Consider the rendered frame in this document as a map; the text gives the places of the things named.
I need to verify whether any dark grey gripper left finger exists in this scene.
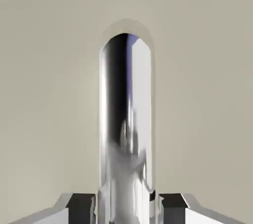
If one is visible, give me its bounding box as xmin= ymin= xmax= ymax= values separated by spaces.
xmin=8 ymin=193 xmax=97 ymax=224

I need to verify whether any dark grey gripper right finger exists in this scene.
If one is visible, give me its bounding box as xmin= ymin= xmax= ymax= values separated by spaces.
xmin=149 ymin=189 xmax=246 ymax=224

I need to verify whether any curved shiny metal drawer handle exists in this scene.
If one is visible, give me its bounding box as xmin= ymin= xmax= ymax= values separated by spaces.
xmin=98 ymin=18 xmax=157 ymax=224

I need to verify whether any beige painted drawer front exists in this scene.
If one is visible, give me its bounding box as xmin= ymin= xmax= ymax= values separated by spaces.
xmin=0 ymin=0 xmax=253 ymax=224

